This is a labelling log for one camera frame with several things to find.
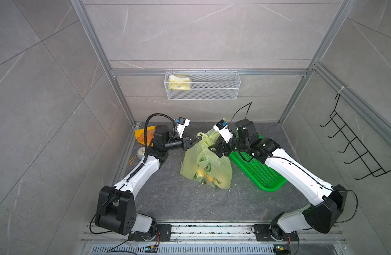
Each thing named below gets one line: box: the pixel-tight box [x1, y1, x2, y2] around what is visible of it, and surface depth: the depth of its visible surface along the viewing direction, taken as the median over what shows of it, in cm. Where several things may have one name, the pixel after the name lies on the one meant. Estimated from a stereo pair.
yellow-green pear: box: [197, 167, 207, 178], surface depth 90 cm
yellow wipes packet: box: [168, 74, 191, 91], surface depth 88 cm
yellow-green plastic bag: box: [180, 128, 233, 190], surface depth 76 cm
